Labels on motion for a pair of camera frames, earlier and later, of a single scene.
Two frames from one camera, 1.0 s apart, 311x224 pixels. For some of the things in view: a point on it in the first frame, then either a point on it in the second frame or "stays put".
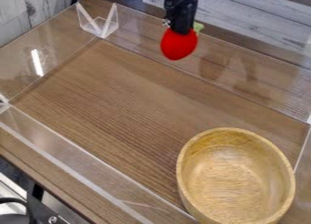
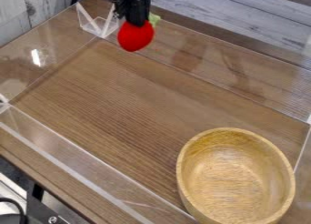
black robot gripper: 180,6 → 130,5
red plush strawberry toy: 177,45 → 134,37
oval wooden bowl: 235,178 stays put
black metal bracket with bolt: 40,212 stays put
